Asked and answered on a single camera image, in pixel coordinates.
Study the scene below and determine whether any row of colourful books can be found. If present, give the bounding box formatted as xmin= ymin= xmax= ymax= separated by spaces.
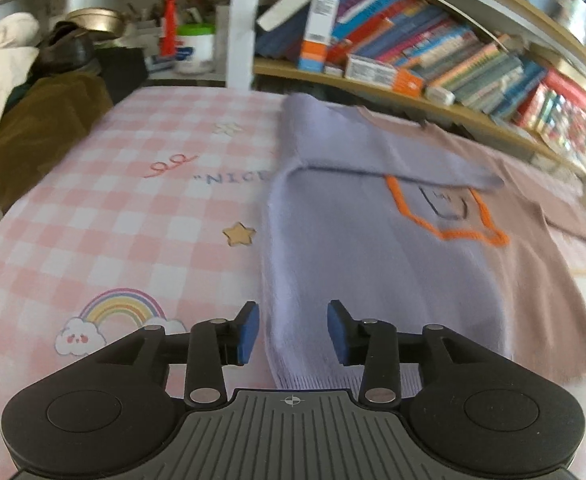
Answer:
xmin=254 ymin=0 xmax=586 ymax=157

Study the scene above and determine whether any purple knit sweater orange outline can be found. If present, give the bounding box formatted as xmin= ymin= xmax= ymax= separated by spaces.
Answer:
xmin=260 ymin=92 xmax=512 ymax=391

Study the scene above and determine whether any black box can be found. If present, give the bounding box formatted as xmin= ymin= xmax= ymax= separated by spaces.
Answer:
xmin=97 ymin=46 xmax=150 ymax=107

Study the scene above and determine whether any white jar green lid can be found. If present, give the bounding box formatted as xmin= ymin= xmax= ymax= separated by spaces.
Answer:
xmin=174 ymin=23 xmax=216 ymax=76

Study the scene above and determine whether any white shelf post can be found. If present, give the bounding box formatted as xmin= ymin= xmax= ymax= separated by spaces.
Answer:
xmin=226 ymin=0 xmax=270 ymax=92

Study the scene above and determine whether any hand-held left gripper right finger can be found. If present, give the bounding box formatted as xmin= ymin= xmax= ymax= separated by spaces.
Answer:
xmin=327 ymin=300 xmax=494 ymax=405

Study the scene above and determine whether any red and white bottle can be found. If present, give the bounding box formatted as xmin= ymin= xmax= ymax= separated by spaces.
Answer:
xmin=159 ymin=0 xmax=182 ymax=57

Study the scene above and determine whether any pinkish brown t-shirt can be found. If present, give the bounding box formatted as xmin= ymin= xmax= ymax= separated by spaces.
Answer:
xmin=357 ymin=107 xmax=586 ymax=382

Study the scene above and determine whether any round metal tin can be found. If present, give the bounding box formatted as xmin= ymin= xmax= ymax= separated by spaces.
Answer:
xmin=65 ymin=7 xmax=126 ymax=37

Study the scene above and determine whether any pink checkered printed blanket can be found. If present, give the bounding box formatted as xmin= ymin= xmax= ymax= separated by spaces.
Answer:
xmin=0 ymin=86 xmax=586 ymax=471

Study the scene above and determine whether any olive brown cloth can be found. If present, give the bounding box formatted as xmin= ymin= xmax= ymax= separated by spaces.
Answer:
xmin=0 ymin=71 xmax=114 ymax=213

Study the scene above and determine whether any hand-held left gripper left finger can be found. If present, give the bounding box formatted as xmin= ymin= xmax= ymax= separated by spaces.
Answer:
xmin=92 ymin=301 xmax=261 ymax=408

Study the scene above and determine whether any white and orange carton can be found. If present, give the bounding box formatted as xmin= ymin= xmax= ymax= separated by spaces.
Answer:
xmin=297 ymin=0 xmax=342 ymax=73

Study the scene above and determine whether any small white box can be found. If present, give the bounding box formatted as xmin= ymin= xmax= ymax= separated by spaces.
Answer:
xmin=425 ymin=85 xmax=456 ymax=107

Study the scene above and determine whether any wooden bookshelf board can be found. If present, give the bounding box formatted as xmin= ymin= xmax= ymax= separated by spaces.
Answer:
xmin=252 ymin=57 xmax=586 ymax=177

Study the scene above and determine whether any blue and white packet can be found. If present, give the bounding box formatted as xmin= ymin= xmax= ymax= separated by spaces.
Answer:
xmin=145 ymin=52 xmax=176 ymax=72

